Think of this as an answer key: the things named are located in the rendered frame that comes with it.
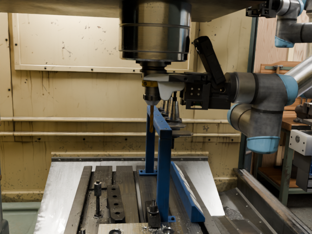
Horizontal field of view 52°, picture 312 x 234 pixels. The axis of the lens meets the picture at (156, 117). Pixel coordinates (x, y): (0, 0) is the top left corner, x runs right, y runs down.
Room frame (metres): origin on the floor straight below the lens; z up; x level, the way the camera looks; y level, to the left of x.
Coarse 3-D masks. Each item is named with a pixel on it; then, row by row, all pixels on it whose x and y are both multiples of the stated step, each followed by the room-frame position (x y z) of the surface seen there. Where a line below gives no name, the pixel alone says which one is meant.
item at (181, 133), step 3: (174, 132) 0.98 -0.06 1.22; (177, 132) 0.98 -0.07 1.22; (180, 132) 0.98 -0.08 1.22; (183, 132) 0.98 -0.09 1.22; (186, 132) 0.99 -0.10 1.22; (189, 132) 0.99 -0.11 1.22; (192, 132) 1.00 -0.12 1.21; (174, 135) 0.96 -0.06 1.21; (177, 135) 0.96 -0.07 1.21; (180, 135) 0.96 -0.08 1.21; (183, 135) 0.97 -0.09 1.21; (186, 135) 0.96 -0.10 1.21; (189, 135) 0.97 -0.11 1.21
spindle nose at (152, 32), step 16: (128, 0) 0.67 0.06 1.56; (144, 0) 0.65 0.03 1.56; (160, 0) 0.65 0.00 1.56; (128, 16) 0.67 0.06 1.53; (144, 16) 0.65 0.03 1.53; (160, 16) 0.65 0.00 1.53; (176, 16) 0.66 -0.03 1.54; (128, 32) 0.67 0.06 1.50; (144, 32) 0.65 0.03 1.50; (160, 32) 0.65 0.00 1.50; (176, 32) 0.67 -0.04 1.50; (128, 48) 0.67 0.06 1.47; (144, 48) 0.65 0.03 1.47; (160, 48) 0.65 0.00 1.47; (176, 48) 0.67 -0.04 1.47
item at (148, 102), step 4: (148, 88) 0.72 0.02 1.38; (152, 88) 0.71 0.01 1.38; (156, 88) 0.72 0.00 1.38; (144, 92) 0.73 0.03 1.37; (148, 92) 0.72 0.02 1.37; (152, 92) 0.71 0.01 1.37; (156, 92) 0.72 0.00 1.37; (144, 96) 0.72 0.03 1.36; (148, 96) 0.71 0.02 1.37; (152, 96) 0.71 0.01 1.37; (156, 96) 0.71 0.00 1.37; (148, 100) 0.71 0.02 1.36; (152, 100) 0.71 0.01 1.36; (156, 100) 0.71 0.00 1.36; (160, 100) 0.73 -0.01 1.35; (148, 104) 0.72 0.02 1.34; (152, 104) 0.72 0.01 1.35; (156, 104) 0.73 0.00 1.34
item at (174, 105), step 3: (171, 102) 1.15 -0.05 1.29; (174, 102) 1.14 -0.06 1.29; (177, 102) 1.15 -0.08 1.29; (171, 105) 1.14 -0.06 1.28; (174, 105) 1.14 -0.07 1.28; (177, 105) 1.14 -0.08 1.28; (171, 108) 1.14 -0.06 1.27; (174, 108) 1.14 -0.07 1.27; (177, 108) 1.14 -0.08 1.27; (171, 111) 1.14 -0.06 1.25; (174, 111) 1.14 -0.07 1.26; (177, 111) 1.14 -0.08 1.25; (171, 114) 1.14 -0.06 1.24; (174, 114) 1.13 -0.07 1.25; (177, 114) 1.14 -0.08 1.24; (168, 117) 1.15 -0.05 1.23; (171, 117) 1.13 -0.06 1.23; (174, 117) 1.13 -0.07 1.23; (177, 117) 1.14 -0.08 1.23
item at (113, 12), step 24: (0, 0) 0.75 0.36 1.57; (24, 0) 0.74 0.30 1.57; (48, 0) 0.72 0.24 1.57; (72, 0) 0.71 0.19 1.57; (96, 0) 0.70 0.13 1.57; (120, 0) 0.69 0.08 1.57; (192, 0) 0.66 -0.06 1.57; (216, 0) 0.65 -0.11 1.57; (240, 0) 0.64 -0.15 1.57; (264, 0) 0.64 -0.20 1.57
